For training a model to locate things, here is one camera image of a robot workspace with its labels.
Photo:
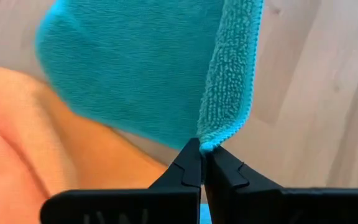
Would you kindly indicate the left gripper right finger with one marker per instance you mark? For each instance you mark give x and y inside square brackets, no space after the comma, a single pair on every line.
[235,193]

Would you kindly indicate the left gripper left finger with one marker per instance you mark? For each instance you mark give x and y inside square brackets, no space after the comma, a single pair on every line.
[172,199]

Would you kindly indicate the teal microfiber towel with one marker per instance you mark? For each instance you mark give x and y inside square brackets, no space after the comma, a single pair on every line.
[135,62]

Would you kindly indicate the orange microfiber towel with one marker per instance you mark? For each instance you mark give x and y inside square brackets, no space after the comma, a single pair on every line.
[26,140]

